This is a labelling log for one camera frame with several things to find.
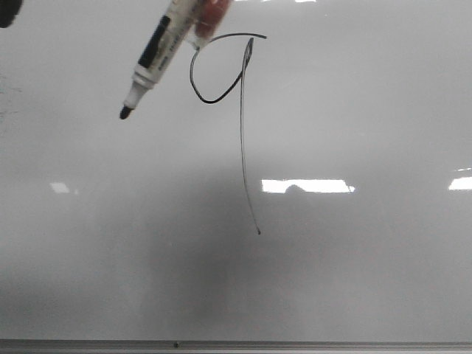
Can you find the grey aluminium whiteboard frame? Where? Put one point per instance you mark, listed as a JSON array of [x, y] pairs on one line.
[[145, 346]]

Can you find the white whiteboard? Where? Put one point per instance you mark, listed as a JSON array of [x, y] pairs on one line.
[[305, 178]]

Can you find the black whiteboard marker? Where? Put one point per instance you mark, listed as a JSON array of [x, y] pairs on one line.
[[178, 24]]

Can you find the black fabric covered gripper finger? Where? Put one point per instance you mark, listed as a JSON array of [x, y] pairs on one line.
[[9, 9]]

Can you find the red magnet taped on marker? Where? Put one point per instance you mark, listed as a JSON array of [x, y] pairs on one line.
[[210, 15]]

